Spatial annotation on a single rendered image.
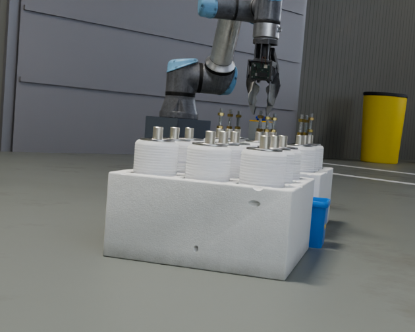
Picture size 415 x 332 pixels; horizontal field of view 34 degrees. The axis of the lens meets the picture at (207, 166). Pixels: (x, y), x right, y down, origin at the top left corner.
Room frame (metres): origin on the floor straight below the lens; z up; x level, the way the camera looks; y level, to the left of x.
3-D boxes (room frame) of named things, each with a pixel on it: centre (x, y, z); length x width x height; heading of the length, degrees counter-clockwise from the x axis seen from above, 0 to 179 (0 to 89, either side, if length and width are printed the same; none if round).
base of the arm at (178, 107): (2.66, 0.13, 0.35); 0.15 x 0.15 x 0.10
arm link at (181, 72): (2.66, 0.12, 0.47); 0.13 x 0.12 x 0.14; 100
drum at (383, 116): (7.05, -1.75, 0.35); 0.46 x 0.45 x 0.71; 137
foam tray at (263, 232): (1.57, -0.03, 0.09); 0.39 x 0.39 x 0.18; 75
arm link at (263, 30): (1.97, -0.14, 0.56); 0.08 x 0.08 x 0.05
